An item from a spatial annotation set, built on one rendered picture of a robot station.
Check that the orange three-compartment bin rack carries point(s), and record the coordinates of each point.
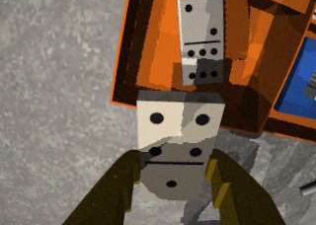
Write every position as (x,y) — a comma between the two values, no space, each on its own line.
(261,40)

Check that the blue block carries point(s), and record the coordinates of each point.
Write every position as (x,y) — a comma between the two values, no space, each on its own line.
(291,99)

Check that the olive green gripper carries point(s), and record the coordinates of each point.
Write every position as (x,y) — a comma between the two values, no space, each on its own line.
(240,198)

